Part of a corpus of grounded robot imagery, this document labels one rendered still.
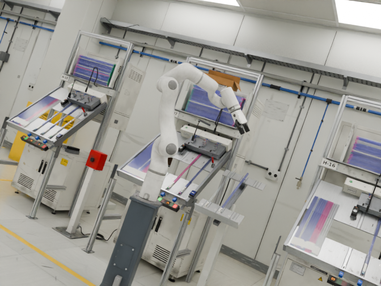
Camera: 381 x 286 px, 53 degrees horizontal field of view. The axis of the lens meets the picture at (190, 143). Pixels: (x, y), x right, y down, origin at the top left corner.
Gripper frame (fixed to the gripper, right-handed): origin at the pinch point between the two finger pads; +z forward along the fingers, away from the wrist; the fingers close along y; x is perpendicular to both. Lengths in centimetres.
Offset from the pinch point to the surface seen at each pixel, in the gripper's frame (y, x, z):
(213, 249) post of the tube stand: -2, 62, 69
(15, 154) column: 115, 402, -115
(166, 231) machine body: 13, 109, 48
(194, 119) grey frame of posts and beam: 63, 68, -30
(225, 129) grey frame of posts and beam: 62, 43, -10
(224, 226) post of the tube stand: 4, 49, 57
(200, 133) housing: 57, 65, -16
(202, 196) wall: 175, 168, 50
